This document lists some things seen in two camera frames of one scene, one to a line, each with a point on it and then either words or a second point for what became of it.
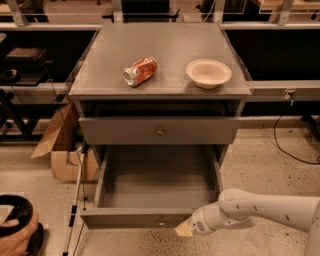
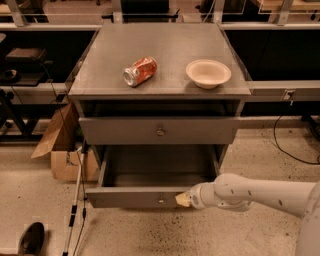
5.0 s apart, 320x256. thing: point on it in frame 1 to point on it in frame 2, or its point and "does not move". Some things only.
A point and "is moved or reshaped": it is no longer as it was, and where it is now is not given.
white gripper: (198, 222) to (195, 197)
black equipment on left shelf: (23, 66) does not move
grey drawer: (153, 186) is moved or reshaped
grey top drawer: (163, 130) does not move
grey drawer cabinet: (159, 98) does not move
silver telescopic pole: (74, 203) does not move
